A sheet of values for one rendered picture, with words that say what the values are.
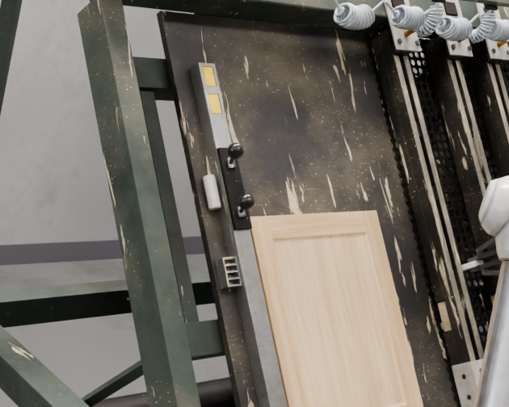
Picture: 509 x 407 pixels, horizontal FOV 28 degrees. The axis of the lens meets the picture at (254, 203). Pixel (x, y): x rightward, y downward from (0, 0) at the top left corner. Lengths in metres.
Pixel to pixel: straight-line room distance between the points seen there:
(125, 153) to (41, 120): 3.47
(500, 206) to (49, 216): 4.18
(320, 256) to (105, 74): 0.70
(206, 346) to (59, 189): 3.63
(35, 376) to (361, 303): 0.88
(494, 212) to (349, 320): 0.68
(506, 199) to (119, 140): 0.86
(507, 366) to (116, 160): 0.95
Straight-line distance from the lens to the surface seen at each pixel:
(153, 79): 2.47
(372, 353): 2.58
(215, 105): 2.44
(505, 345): 1.98
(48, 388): 2.73
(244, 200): 2.25
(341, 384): 2.49
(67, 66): 5.70
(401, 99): 2.87
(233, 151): 2.28
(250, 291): 2.34
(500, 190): 2.00
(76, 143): 5.84
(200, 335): 2.32
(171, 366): 2.16
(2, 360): 2.88
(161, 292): 2.19
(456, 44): 3.08
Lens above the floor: 2.00
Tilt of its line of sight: 15 degrees down
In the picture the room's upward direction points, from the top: 10 degrees clockwise
